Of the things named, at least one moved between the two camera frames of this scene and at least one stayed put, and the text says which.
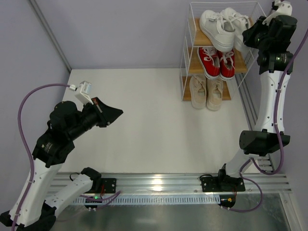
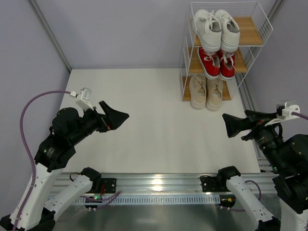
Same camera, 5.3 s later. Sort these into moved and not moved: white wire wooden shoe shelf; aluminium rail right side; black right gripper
Moved: black right gripper
Not moved: aluminium rail right side; white wire wooden shoe shelf
